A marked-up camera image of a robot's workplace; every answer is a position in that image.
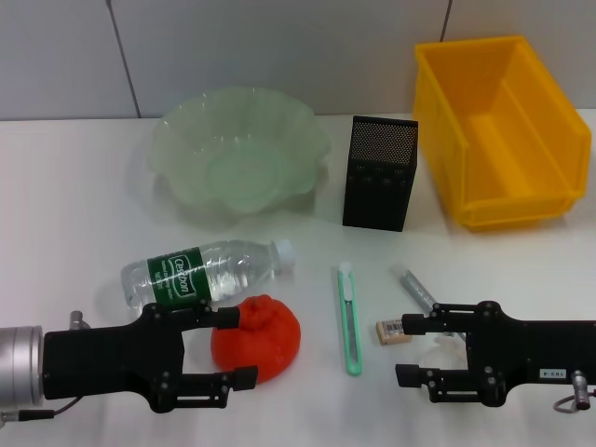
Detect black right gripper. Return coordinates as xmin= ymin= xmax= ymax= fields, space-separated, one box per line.
xmin=395 ymin=301 xmax=596 ymax=407

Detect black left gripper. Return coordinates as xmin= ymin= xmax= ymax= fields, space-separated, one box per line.
xmin=42 ymin=302 xmax=259 ymax=413

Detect white paper ball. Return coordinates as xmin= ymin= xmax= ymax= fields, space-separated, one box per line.
xmin=416 ymin=335 xmax=469 ymax=373

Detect green utility knife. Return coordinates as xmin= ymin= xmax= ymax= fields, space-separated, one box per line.
xmin=335 ymin=262 xmax=363 ymax=377

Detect clear water bottle green label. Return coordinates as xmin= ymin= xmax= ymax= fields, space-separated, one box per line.
xmin=120 ymin=238 xmax=297 ymax=322

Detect beige eraser with barcode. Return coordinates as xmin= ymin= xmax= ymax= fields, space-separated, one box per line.
xmin=374 ymin=318 xmax=414 ymax=346

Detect silver pen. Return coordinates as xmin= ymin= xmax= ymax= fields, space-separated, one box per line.
xmin=389 ymin=264 xmax=467 ymax=341

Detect black mesh pen holder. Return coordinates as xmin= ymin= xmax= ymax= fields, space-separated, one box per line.
xmin=342 ymin=115 xmax=419 ymax=233

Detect green translucent fruit plate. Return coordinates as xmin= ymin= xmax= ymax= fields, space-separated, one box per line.
xmin=148 ymin=86 xmax=334 ymax=218

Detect yellow plastic bin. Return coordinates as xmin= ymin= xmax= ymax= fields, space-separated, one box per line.
xmin=413 ymin=34 xmax=592 ymax=233

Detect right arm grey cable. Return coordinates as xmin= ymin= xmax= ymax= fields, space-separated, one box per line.
xmin=552 ymin=370 xmax=596 ymax=415

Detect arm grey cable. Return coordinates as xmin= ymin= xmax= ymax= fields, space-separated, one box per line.
xmin=552 ymin=370 xmax=596 ymax=415
xmin=0 ymin=400 xmax=72 ymax=423

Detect left arm grey cable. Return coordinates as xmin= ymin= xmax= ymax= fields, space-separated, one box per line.
xmin=0 ymin=400 xmax=72 ymax=423

